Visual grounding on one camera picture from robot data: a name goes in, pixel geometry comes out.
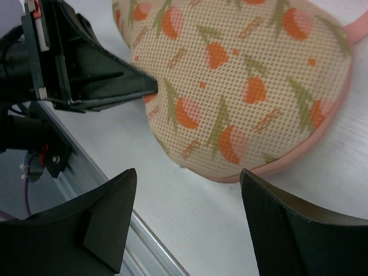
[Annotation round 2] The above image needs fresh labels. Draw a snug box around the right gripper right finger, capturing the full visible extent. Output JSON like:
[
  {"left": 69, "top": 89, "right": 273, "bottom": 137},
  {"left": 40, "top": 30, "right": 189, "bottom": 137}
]
[{"left": 240, "top": 169, "right": 367, "bottom": 275}]

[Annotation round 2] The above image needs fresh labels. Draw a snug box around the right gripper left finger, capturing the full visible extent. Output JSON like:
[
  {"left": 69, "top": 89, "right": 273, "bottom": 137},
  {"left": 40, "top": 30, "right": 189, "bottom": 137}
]
[{"left": 0, "top": 168, "right": 137, "bottom": 276}]

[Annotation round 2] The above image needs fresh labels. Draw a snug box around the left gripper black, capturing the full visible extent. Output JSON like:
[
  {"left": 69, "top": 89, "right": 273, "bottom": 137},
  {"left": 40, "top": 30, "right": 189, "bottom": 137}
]
[{"left": 21, "top": 1, "right": 158, "bottom": 113}]

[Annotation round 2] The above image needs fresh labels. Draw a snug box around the floral mesh laundry bag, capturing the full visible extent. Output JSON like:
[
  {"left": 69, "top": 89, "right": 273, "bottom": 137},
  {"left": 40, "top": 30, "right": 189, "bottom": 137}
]
[{"left": 112, "top": 0, "right": 367, "bottom": 183}]

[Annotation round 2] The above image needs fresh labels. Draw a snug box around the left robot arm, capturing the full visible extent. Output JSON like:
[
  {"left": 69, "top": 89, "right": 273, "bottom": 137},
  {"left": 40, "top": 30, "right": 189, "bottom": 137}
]
[{"left": 1, "top": 1, "right": 158, "bottom": 151}]

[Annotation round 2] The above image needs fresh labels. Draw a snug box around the aluminium front rail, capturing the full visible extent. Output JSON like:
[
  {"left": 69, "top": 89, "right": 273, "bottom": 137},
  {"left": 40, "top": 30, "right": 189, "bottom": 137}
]
[{"left": 40, "top": 103, "right": 187, "bottom": 275}]

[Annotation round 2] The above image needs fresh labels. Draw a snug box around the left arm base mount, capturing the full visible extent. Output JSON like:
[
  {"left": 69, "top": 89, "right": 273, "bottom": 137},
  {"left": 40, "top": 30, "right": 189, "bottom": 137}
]
[{"left": 29, "top": 102, "right": 73, "bottom": 178}]

